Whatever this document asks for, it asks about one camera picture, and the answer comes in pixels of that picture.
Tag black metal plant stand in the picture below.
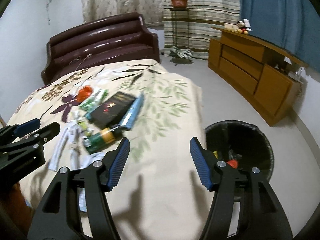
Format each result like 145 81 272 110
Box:
170 7 193 66

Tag floral beige tablecloth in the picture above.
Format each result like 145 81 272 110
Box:
9 60 212 239

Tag black lined trash bin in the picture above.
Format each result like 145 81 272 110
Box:
202 120 274 191

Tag teal white tube box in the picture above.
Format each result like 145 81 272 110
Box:
84 110 94 123

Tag black box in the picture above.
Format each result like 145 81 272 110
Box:
92 92 136 129

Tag orange plastic bag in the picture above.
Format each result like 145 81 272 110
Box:
76 86 93 103

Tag blue curtain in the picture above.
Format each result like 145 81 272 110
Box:
240 0 319 71

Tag checkered cloth on stand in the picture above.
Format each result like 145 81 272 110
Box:
169 47 193 59

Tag green white wrapper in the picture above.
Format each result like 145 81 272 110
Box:
79 89 108 112

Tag green yellow bottle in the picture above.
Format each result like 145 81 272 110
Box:
83 126 123 154

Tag light blue packet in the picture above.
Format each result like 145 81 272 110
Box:
119 92 144 130

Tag Mickey Mouse plush toy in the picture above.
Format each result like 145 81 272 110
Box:
236 18 252 35

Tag white router on cabinet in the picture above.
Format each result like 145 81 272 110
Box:
288 67 306 82

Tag red plastic bag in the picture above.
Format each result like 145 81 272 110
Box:
227 159 238 169

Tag wooden TV cabinet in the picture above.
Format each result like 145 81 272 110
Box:
208 28 306 126

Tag small white box on cabinet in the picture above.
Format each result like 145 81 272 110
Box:
224 23 238 32

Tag striped curtain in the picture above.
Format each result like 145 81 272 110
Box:
163 0 240 60

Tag dark red leather sofa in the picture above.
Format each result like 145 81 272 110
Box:
41 12 160 85

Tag torn green white carton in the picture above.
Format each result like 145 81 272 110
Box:
68 120 93 170

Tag silver foil wrapper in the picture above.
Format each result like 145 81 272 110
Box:
48 121 75 172

